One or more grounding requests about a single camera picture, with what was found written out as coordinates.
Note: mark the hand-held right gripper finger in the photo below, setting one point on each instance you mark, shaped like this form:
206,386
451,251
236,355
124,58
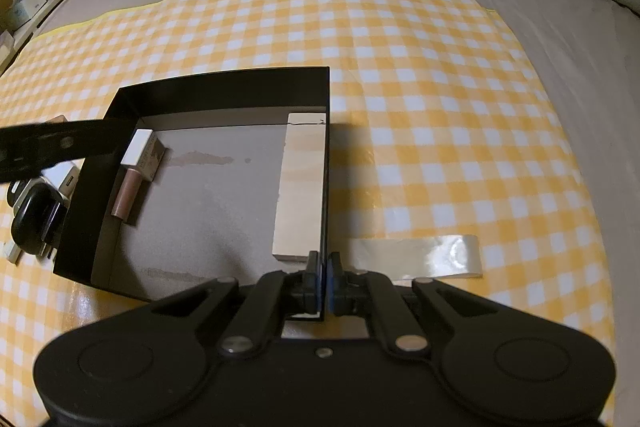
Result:
330,293
318,293

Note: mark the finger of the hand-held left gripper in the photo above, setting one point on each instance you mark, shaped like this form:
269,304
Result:
45,147

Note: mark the white USB charger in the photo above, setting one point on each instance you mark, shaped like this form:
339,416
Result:
65,177

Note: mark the black power adapter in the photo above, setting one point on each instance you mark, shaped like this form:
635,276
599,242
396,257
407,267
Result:
27,217

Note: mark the black cardboard box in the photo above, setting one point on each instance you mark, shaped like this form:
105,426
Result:
225,92

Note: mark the pink lip gloss white cap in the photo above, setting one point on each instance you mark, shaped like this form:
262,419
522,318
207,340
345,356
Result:
135,152

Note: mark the clear tape strip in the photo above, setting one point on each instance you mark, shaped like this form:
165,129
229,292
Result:
425,254

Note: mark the pale wooden block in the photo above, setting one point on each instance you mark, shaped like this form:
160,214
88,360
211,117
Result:
300,187

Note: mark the white tissue box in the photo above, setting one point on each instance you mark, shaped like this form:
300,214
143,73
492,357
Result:
25,4

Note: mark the yellow white checkered mat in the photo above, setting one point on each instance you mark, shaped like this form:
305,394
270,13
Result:
425,107

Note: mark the grey brown bed sheet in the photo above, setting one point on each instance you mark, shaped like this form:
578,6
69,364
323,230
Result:
575,107

